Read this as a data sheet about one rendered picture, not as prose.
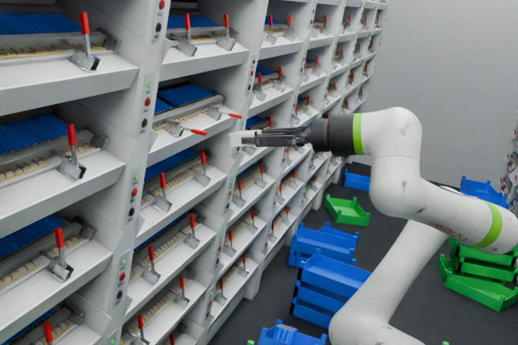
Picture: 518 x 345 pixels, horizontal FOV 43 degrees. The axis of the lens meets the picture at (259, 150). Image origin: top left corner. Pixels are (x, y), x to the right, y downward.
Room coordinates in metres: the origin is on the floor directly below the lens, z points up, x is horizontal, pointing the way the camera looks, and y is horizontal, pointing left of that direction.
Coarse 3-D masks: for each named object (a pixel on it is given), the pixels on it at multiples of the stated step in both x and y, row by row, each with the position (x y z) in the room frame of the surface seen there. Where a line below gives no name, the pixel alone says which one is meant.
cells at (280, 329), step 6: (282, 324) 2.30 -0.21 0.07; (276, 330) 2.23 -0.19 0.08; (282, 330) 2.21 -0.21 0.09; (288, 330) 2.21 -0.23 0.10; (294, 330) 2.25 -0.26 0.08; (276, 336) 2.21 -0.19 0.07; (282, 336) 2.20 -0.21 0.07; (288, 336) 2.20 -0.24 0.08; (294, 336) 2.27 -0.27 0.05; (288, 342) 2.20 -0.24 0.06
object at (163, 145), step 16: (192, 80) 1.94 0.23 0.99; (208, 80) 1.93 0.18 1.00; (224, 96) 1.89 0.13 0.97; (240, 96) 1.90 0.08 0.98; (192, 128) 1.59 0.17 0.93; (208, 128) 1.66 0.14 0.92; (224, 128) 1.83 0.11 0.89; (160, 144) 1.40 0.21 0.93; (176, 144) 1.47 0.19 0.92; (192, 144) 1.60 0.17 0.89; (160, 160) 1.42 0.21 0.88
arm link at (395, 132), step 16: (368, 112) 1.42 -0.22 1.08; (384, 112) 1.40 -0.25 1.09; (400, 112) 1.38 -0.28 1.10; (368, 128) 1.38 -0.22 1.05; (384, 128) 1.37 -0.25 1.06; (400, 128) 1.36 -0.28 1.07; (416, 128) 1.37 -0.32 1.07; (368, 144) 1.38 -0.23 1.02; (384, 144) 1.35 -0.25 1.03; (400, 144) 1.34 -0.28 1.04; (416, 144) 1.36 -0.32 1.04; (416, 160) 1.35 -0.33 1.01
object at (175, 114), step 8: (216, 96) 1.86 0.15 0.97; (192, 104) 1.69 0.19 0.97; (200, 104) 1.72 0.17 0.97; (208, 104) 1.77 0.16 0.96; (216, 104) 1.85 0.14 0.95; (168, 112) 1.54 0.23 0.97; (176, 112) 1.56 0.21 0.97; (184, 112) 1.61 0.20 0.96; (192, 112) 1.67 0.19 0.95; (160, 120) 1.47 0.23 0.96; (176, 120) 1.55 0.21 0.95; (184, 120) 1.58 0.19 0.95; (152, 128) 1.43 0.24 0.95
